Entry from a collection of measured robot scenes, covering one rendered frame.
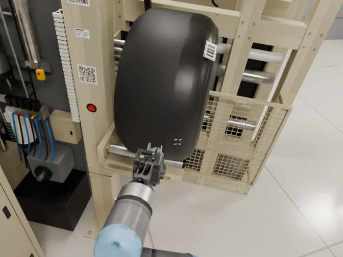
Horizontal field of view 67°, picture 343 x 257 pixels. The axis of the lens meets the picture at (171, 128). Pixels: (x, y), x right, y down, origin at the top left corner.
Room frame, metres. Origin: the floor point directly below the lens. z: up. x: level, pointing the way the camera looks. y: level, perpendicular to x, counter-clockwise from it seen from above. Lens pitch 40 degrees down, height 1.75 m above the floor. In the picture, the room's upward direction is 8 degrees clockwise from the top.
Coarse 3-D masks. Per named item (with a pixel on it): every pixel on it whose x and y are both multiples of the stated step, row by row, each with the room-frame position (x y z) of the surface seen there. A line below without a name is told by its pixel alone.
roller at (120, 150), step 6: (114, 144) 0.81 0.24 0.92; (108, 150) 0.78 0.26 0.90; (114, 150) 0.78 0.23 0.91; (120, 150) 0.78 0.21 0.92; (126, 150) 0.78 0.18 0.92; (126, 156) 0.77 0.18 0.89; (132, 156) 0.77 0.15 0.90; (168, 162) 0.76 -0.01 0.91; (174, 162) 0.76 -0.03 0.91; (180, 162) 0.76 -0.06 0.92
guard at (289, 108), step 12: (228, 96) 1.21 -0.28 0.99; (240, 96) 1.22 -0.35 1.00; (228, 108) 1.21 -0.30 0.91; (288, 108) 1.18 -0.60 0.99; (240, 120) 1.21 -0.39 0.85; (252, 120) 1.20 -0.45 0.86; (264, 120) 1.19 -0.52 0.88; (264, 132) 1.19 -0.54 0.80; (276, 132) 1.19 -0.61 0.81; (240, 144) 1.20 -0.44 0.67; (264, 144) 1.18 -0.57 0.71; (204, 156) 1.22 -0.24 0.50; (228, 156) 1.20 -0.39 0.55; (240, 168) 1.20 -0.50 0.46; (228, 180) 1.20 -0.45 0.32; (252, 180) 1.19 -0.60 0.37
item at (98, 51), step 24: (96, 0) 0.86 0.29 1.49; (72, 24) 0.87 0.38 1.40; (96, 24) 0.86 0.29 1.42; (72, 48) 0.87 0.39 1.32; (96, 48) 0.86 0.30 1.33; (72, 72) 0.88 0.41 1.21; (96, 72) 0.86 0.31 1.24; (96, 96) 0.87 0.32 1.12; (96, 120) 0.87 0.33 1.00; (96, 144) 0.87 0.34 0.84; (96, 168) 0.87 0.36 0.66; (96, 192) 0.87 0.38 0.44; (96, 216) 0.87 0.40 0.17
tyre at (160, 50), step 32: (128, 32) 0.85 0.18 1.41; (160, 32) 0.80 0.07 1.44; (192, 32) 0.82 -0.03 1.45; (128, 64) 0.72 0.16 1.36; (160, 64) 0.71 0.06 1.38; (192, 64) 0.72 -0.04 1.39; (128, 96) 0.66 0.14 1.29; (160, 96) 0.66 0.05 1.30; (192, 96) 0.66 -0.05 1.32; (128, 128) 0.64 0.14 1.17; (160, 128) 0.63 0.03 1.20; (192, 128) 0.64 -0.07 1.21
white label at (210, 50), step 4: (208, 44) 0.79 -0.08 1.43; (212, 44) 0.79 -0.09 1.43; (208, 48) 0.78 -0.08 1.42; (212, 48) 0.78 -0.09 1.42; (216, 48) 0.79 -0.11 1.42; (204, 52) 0.76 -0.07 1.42; (208, 52) 0.76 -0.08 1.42; (212, 52) 0.77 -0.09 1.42; (204, 56) 0.75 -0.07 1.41; (208, 56) 0.75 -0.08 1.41; (212, 56) 0.76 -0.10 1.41; (212, 60) 0.75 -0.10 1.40
